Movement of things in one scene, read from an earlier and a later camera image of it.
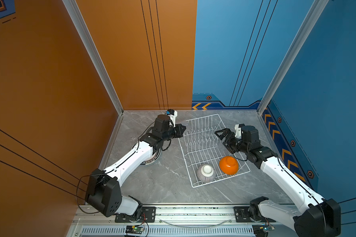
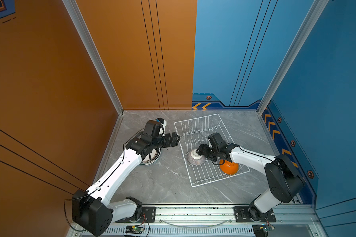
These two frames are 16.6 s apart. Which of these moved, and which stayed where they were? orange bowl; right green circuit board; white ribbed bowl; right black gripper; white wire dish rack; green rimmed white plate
Moved: white ribbed bowl; right black gripper
Stayed: green rimmed white plate; orange bowl; right green circuit board; white wire dish rack
